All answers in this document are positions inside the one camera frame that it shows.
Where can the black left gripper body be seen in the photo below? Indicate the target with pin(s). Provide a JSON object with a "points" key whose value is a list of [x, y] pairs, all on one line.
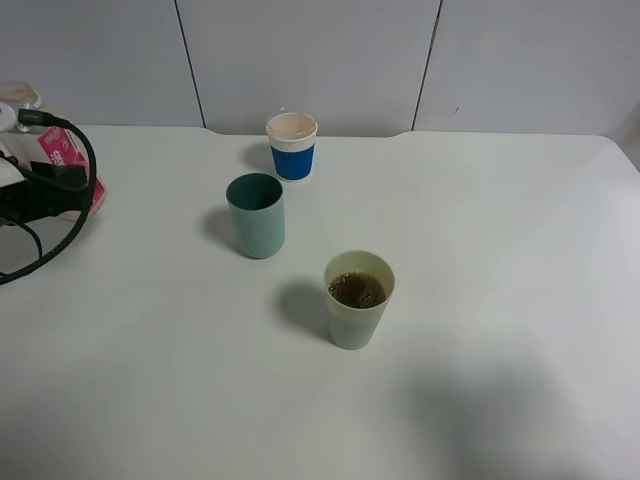
{"points": [[28, 201]]}

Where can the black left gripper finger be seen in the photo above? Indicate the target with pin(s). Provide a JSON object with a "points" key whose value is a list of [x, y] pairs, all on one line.
{"points": [[71, 180]]}

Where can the clear bottle with pink label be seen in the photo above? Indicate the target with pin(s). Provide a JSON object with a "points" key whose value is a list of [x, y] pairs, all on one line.
{"points": [[57, 146]]}

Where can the pale green plastic cup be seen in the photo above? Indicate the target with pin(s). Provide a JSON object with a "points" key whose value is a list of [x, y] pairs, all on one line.
{"points": [[358, 286]]}

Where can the teal plastic cup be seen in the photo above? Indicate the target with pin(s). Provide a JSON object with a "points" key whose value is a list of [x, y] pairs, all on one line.
{"points": [[256, 204]]}

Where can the blue sleeved paper cup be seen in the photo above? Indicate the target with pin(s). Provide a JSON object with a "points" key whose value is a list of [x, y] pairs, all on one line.
{"points": [[292, 138]]}

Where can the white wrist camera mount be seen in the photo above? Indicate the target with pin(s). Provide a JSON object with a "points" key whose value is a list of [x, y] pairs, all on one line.
{"points": [[16, 140]]}

